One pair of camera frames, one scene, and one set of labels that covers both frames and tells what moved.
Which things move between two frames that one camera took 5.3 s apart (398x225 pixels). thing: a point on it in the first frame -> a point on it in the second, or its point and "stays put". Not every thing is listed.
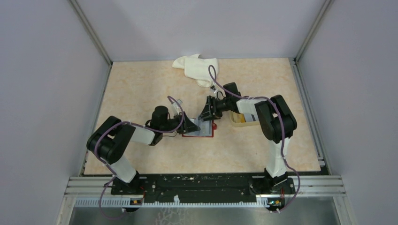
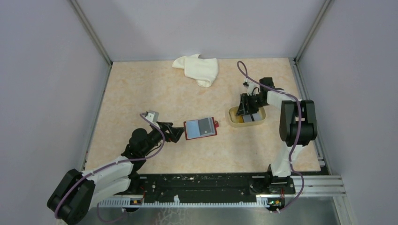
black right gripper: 210,109 -> 245,108
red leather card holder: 207,128 stays put
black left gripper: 190,126 -> 175,132
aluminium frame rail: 96,191 stays put
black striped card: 249,117 stays put
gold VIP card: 241,118 stays put
